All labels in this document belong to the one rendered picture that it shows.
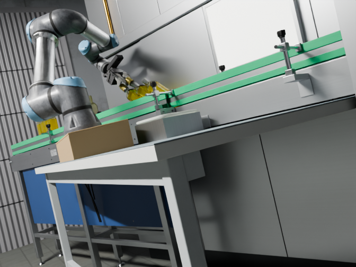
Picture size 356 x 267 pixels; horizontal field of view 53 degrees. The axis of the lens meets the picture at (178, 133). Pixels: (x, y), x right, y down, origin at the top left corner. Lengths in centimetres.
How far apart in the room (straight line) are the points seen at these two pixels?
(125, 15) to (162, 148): 162
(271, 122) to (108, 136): 68
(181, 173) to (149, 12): 144
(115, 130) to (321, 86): 74
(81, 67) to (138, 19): 234
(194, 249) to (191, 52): 121
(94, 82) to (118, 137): 307
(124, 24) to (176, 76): 53
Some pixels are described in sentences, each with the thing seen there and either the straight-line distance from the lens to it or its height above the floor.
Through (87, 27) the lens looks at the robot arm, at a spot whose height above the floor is 135.
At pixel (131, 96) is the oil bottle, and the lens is 195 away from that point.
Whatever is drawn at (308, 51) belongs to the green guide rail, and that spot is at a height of 93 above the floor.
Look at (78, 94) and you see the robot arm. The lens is 144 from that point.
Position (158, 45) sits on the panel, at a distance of 199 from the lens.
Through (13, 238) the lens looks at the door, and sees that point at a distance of 410.
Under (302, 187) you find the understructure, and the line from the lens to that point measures 163.
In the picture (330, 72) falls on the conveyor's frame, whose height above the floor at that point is 84.
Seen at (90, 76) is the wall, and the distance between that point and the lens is 442.
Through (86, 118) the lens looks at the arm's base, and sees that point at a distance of 142.
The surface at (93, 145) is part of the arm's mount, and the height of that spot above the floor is 78.
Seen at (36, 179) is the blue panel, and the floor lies 66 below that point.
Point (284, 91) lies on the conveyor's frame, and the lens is 135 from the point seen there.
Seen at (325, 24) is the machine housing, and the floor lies 104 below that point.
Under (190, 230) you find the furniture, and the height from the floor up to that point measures 55.
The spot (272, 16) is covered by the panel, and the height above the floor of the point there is 114.
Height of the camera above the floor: 76
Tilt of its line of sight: level
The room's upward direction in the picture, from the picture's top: 13 degrees counter-clockwise
